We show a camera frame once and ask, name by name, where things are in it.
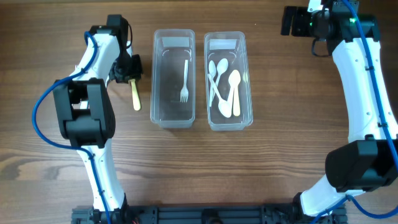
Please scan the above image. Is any cream yellow plastic fork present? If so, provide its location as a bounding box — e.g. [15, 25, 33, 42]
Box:
[129, 79, 141, 111]

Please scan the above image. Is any white fork tines down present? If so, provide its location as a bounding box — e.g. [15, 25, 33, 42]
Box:
[180, 60, 189, 103]

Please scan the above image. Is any cream yellow plastic spoon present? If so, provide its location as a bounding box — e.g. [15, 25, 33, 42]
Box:
[228, 70, 241, 116]

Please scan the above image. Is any translucent white spoon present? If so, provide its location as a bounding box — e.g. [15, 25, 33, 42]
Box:
[208, 60, 216, 106]

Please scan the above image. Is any white spoon bowl down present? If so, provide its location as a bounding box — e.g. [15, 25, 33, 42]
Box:
[208, 74, 232, 118]

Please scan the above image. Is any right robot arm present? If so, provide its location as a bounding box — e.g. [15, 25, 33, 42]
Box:
[281, 1, 397, 223]

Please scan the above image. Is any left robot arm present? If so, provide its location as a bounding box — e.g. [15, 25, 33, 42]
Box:
[53, 14, 143, 223]

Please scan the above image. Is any left clear plastic container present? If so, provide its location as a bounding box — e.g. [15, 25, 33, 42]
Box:
[150, 29, 196, 128]

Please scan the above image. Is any clear plastic container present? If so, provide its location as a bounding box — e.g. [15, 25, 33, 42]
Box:
[150, 29, 196, 128]
[204, 31, 254, 131]

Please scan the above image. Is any right clear plastic container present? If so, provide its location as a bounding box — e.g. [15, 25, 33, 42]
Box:
[204, 31, 254, 131]

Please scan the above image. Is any left blue cable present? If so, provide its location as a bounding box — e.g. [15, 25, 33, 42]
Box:
[32, 30, 113, 224]

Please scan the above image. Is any blue cable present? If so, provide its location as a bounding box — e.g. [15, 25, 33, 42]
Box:
[310, 0, 398, 224]
[32, 30, 113, 224]

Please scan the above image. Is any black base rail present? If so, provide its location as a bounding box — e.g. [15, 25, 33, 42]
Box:
[70, 203, 348, 224]

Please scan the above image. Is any right blue cable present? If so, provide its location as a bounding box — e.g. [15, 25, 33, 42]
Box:
[310, 0, 398, 224]

